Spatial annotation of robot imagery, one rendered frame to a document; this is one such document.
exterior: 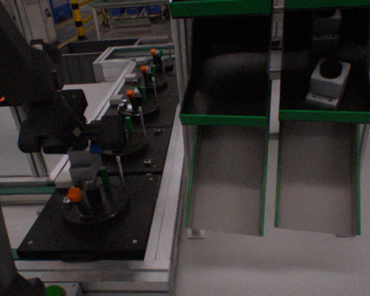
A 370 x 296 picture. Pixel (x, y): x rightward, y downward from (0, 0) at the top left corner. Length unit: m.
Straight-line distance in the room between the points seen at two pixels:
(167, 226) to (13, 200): 0.42
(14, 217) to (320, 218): 0.67
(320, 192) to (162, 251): 0.30
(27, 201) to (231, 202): 0.53
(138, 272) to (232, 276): 0.20
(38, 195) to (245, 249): 0.50
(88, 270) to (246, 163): 0.34
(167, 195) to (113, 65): 1.18
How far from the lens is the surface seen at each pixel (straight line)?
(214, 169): 0.66
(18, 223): 0.90
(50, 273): 0.69
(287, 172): 0.67
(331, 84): 0.54
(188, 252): 0.79
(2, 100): 0.83
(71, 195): 0.66
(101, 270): 0.66
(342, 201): 0.67
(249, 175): 0.65
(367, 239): 0.87
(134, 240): 0.68
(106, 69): 1.90
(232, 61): 0.64
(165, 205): 0.77
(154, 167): 0.87
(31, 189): 0.95
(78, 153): 0.68
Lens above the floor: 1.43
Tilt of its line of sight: 29 degrees down
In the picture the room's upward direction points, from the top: 5 degrees counter-clockwise
